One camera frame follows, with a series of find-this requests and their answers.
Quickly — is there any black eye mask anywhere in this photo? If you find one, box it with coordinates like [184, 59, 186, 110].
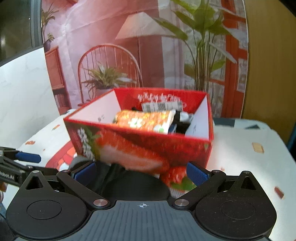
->
[92, 162, 170, 202]

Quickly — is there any orange floral cloth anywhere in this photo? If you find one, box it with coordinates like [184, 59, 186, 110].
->
[113, 110, 176, 134]

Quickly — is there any grey knitted cloth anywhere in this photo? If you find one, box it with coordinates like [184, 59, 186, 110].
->
[69, 156, 92, 171]

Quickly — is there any printed room backdrop cloth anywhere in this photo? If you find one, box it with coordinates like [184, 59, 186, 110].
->
[41, 1, 248, 118]

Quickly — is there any red strawberry cardboard box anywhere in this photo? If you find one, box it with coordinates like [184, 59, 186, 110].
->
[64, 88, 214, 175]

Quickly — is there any wooden wall panel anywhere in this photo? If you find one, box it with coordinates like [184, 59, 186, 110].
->
[242, 1, 295, 142]

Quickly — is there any dark window frame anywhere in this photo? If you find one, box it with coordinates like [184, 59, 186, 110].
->
[0, 0, 43, 66]

